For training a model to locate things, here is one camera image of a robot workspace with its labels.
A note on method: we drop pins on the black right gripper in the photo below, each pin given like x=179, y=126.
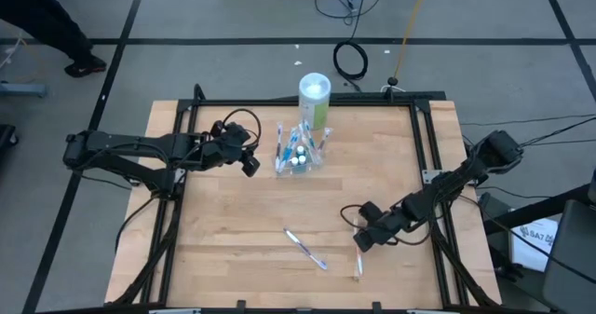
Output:
x=391, y=223

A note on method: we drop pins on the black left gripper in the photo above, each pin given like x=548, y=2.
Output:
x=230, y=144

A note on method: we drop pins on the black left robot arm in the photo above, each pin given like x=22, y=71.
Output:
x=139, y=148

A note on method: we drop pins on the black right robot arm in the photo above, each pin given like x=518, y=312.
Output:
x=465, y=176

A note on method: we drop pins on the clear acrylic toothbrush holder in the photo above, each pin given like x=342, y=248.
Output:
x=312, y=170

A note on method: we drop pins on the black table clamp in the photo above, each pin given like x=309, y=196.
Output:
x=240, y=305
x=376, y=307

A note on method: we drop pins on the white wipes canister green label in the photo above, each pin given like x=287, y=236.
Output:
x=315, y=92

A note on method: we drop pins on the black round knob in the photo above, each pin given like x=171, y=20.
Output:
x=393, y=81

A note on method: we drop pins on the white box printed SA7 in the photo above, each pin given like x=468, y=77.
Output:
x=535, y=249

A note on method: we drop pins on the black metal bar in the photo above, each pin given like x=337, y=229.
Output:
x=535, y=210

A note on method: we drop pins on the black equipment case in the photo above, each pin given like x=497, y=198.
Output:
x=572, y=258

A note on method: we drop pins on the grey stand foot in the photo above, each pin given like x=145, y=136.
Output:
x=23, y=89

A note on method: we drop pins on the person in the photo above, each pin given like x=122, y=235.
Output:
x=46, y=20

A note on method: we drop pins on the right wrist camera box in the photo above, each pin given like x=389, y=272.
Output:
x=371, y=209

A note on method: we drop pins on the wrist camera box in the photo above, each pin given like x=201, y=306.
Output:
x=371, y=209
x=219, y=128

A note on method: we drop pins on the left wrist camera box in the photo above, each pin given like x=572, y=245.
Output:
x=219, y=128

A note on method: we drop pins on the black frame loop bracket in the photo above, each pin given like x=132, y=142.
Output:
x=200, y=94
x=391, y=92

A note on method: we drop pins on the black aluminium rig frame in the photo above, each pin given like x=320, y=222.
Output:
x=186, y=258

